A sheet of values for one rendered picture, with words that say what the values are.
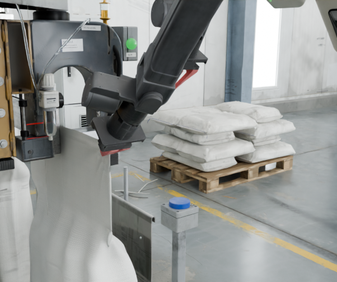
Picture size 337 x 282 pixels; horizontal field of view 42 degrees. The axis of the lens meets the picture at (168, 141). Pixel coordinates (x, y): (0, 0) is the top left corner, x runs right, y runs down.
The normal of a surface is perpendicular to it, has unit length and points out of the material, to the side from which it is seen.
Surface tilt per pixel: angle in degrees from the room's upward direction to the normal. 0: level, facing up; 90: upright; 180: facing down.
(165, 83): 136
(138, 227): 90
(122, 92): 50
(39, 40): 90
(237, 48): 90
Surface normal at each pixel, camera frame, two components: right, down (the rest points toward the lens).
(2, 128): 0.60, 0.19
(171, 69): 0.15, 0.73
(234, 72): -0.80, 0.13
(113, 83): 0.38, -0.49
